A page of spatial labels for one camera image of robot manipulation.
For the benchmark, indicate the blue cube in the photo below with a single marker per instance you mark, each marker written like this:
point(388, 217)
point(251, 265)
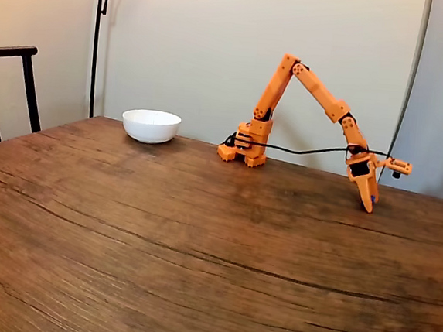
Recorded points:
point(372, 199)

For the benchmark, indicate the white bowl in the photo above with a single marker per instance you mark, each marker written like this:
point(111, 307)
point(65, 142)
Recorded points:
point(151, 129)

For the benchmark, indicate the black floor lamp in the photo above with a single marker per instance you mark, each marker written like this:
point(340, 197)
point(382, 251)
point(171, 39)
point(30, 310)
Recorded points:
point(96, 46)

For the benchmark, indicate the black chair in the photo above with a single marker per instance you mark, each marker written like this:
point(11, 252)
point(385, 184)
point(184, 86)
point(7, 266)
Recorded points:
point(27, 79)

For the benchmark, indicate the orange gripper camera mount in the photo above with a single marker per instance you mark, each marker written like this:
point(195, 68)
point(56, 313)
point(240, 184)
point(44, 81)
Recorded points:
point(400, 166)

